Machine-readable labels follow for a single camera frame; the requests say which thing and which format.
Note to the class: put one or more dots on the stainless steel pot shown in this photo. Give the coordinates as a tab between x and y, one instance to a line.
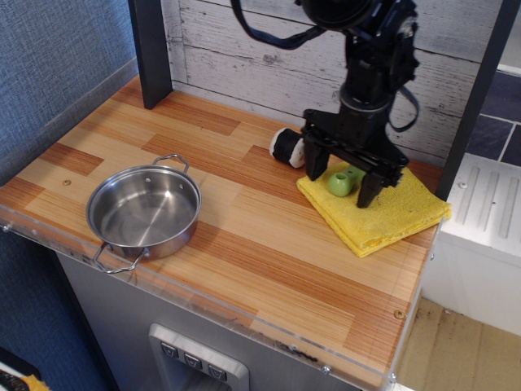
147	211

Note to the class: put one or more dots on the yellow folded cloth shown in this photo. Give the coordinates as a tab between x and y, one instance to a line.
394	214

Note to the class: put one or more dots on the dark grey post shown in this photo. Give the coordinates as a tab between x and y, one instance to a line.
492	55
151	50

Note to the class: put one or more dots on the dark grey right post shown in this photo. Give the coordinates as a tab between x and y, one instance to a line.
492	55

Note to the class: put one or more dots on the yellow object bottom corner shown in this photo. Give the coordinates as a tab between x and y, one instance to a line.
34	384

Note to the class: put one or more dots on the white ribbed side counter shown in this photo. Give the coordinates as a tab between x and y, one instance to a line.
485	200

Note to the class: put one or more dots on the green handled grey spatula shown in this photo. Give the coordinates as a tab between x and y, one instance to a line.
344	182

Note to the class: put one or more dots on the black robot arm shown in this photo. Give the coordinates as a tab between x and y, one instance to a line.
379	50

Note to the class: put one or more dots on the dark grey left post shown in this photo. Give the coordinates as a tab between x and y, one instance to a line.
151	50

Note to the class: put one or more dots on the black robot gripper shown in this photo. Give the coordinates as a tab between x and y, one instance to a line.
356	134

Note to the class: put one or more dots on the silver dispenser button panel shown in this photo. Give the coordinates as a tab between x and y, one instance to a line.
186	364

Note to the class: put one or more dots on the toy sushi roll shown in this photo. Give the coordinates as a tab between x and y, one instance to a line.
287	146

